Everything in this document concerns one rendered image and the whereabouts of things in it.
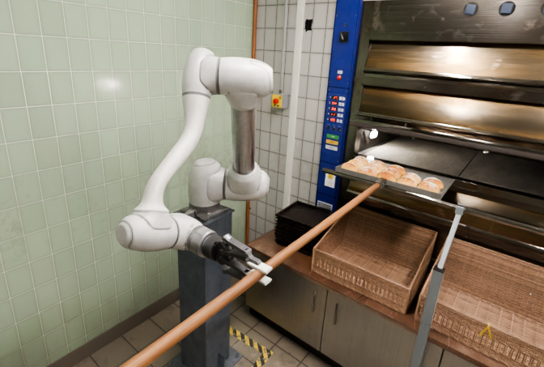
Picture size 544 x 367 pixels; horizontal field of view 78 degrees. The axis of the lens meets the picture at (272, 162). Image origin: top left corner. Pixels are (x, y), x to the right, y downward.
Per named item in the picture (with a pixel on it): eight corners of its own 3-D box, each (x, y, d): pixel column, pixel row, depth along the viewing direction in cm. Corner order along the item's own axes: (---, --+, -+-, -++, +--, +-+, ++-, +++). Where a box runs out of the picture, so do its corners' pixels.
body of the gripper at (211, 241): (218, 228, 109) (240, 239, 103) (218, 251, 111) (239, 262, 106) (201, 237, 103) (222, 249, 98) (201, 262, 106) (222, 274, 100)
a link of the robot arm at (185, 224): (204, 253, 115) (174, 256, 104) (175, 236, 123) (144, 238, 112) (213, 223, 115) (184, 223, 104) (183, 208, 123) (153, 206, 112)
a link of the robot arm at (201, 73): (176, 89, 114) (216, 91, 114) (180, 40, 117) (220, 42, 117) (184, 102, 127) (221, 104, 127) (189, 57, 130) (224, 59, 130)
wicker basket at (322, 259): (344, 238, 236) (350, 202, 227) (430, 271, 204) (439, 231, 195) (308, 270, 198) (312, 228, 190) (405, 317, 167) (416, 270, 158)
